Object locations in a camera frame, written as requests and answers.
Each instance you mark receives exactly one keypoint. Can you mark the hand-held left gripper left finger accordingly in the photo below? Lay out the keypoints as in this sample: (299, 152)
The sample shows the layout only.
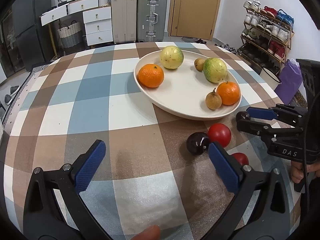
(90, 167)

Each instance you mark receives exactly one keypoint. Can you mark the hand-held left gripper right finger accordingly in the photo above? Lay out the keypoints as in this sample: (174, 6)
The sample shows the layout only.
(223, 167)

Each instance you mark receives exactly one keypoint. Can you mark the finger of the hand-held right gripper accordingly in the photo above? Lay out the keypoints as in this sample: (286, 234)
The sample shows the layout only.
(260, 113)
(255, 128)

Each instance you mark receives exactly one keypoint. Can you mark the dark purple cherry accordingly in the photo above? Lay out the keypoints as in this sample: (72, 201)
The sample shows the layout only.
(241, 116)
(196, 143)

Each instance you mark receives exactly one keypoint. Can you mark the red cherry tomato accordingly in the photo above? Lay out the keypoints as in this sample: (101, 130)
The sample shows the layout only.
(241, 158)
(220, 133)

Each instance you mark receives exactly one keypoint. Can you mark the small orange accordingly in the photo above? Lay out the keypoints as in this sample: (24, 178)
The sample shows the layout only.
(228, 93)

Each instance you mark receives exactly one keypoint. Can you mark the brown longan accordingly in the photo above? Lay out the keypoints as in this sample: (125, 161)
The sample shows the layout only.
(199, 65)
(213, 101)

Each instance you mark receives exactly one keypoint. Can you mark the green passion fruit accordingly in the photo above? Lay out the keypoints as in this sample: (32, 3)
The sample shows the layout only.
(215, 70)

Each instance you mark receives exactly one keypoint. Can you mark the cream round plate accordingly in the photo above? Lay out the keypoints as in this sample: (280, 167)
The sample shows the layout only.
(185, 92)

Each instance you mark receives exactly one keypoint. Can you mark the yellow passion fruit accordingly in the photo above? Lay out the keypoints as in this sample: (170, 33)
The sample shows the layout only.
(171, 57)

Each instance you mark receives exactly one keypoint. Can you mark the large orange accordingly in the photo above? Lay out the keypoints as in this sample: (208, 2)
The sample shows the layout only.
(151, 75)

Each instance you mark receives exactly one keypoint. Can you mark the person's right hand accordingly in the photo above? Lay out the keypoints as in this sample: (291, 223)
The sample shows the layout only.
(296, 172)

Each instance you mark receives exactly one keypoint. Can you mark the person's left hand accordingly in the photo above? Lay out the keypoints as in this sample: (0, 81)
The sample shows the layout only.
(147, 233)

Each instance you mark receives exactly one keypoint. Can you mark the white bucket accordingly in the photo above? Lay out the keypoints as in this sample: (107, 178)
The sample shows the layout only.
(271, 76)

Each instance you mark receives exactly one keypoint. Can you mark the purple bag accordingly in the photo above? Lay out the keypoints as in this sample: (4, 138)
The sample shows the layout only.
(290, 82)

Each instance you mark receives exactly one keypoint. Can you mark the patterned cardboard box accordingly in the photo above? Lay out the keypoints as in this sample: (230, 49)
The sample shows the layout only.
(301, 100)

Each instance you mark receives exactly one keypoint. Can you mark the checked tablecloth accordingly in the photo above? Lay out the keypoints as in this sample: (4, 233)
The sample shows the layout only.
(100, 110)

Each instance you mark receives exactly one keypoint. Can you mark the wooden shoe rack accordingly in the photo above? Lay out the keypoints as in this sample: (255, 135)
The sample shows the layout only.
(287, 52)

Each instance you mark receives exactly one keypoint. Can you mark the pile of loose shoes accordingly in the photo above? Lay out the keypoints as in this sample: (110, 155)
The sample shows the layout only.
(225, 48)

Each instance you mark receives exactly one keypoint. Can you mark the shoe rack with shoes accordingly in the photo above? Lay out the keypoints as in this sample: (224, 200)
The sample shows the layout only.
(267, 27)

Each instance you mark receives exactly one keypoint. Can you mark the black white slipper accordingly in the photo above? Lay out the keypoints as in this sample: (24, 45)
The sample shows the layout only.
(8, 100)
(14, 90)

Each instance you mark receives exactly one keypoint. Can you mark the striped mat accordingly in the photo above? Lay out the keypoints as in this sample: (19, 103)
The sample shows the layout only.
(41, 66)

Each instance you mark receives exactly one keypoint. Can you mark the wooden door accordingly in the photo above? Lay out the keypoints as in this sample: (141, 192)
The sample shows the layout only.
(197, 7)

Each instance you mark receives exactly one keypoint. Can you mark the woven basket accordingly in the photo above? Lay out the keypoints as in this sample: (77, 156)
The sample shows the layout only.
(70, 36)

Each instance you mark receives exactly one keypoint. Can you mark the white drawer cabinet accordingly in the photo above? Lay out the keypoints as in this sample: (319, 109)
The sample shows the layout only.
(97, 26)

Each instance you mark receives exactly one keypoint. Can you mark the grey suitcase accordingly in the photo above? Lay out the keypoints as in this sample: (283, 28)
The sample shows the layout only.
(152, 17)

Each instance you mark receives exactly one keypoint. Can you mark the dark grey fridge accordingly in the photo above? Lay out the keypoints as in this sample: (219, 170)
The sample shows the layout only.
(30, 30)

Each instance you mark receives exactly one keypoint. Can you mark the beige suitcase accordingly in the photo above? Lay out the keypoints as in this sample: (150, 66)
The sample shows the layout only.
(124, 17)

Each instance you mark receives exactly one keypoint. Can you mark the white dressing table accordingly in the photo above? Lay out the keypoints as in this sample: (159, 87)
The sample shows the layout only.
(75, 7)

